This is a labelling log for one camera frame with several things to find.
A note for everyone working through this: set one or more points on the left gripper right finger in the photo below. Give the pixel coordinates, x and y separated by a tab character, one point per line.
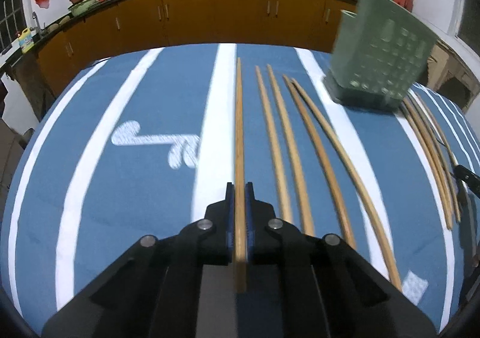
260	243

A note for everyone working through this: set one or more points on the cream wooden side table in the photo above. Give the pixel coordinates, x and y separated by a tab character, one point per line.
449	76

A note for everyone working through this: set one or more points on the orange lower kitchen cabinets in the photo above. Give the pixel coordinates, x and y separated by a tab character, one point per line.
133	25

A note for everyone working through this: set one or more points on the green perforated utensil holder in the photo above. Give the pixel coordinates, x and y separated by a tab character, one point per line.
379	52

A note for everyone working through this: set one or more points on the yellow detergent bottle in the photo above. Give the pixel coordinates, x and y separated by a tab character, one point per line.
25	39

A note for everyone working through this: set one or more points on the wooden chopstick group two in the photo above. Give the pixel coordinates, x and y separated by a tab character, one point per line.
437	154

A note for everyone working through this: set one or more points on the wooden chopstick group one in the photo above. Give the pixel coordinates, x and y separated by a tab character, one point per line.
427	145

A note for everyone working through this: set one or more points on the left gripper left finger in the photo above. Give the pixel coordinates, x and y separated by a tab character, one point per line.
218	245

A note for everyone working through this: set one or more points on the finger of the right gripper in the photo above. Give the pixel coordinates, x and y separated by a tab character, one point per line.
471	179

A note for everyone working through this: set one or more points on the wooden chopstick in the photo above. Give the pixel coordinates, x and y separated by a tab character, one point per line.
294	158
335	191
240	216
379	231
277	162

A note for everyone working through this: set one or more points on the blue white striped tablecloth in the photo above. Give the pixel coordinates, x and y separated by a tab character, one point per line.
142	143

